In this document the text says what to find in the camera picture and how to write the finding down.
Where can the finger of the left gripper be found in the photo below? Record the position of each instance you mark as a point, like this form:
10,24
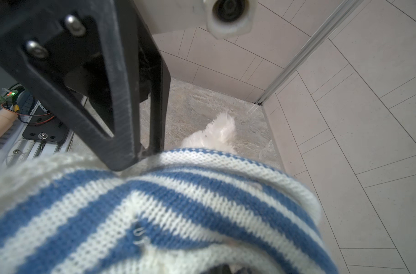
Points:
80,59
152,82

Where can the white teddy bear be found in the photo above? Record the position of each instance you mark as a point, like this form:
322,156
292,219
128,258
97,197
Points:
219,134

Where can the blue white striped sweater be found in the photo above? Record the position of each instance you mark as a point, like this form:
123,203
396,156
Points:
184,211

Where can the left circuit board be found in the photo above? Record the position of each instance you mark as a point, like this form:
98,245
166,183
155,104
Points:
9,97

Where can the aluminium mounting rail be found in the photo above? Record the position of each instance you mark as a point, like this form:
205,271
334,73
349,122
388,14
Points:
35,134

